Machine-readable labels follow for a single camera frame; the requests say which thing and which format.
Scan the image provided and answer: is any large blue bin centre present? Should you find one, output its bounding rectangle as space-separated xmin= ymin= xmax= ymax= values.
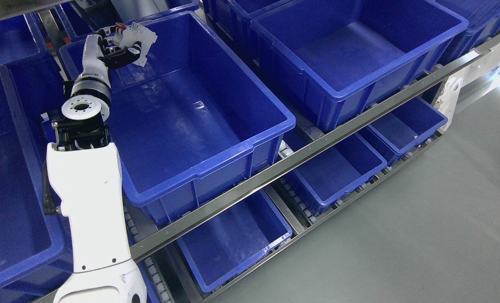
xmin=59 ymin=11 xmax=296 ymax=228

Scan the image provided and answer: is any large blue bin right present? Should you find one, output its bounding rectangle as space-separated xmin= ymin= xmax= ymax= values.
xmin=251 ymin=0 xmax=468 ymax=133

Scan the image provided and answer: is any large blue bin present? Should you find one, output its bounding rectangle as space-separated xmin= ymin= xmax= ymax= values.
xmin=251 ymin=0 xmax=468 ymax=133
xmin=0 ymin=13 xmax=76 ymax=303
xmin=59 ymin=11 xmax=296 ymax=228

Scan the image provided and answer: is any blue bin top back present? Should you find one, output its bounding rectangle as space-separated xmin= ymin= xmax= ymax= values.
xmin=54 ymin=0 xmax=199 ymax=42

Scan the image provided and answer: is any blue bin far right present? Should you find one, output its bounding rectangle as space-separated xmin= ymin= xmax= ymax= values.
xmin=435 ymin=0 xmax=500 ymax=66

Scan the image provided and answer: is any blue bin lower right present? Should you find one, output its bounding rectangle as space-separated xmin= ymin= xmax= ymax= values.
xmin=359 ymin=97 xmax=448 ymax=166

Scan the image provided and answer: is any blue bin lower left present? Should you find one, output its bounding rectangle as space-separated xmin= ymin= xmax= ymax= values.
xmin=177 ymin=190 xmax=293 ymax=293

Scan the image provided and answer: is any metal shelf rack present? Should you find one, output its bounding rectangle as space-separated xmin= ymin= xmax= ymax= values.
xmin=0 ymin=0 xmax=500 ymax=303

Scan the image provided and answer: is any blue bin lower middle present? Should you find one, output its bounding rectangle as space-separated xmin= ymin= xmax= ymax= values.
xmin=284 ymin=133 xmax=387 ymax=215

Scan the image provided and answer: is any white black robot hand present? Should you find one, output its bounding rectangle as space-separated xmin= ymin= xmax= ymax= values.
xmin=76 ymin=23 xmax=143 ymax=88

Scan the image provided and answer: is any large blue bin left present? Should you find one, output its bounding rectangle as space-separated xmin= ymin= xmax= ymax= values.
xmin=0 ymin=13 xmax=76 ymax=303

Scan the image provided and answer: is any white circuit breaker red switch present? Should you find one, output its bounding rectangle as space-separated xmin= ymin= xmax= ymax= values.
xmin=112 ymin=22 xmax=157 ymax=67

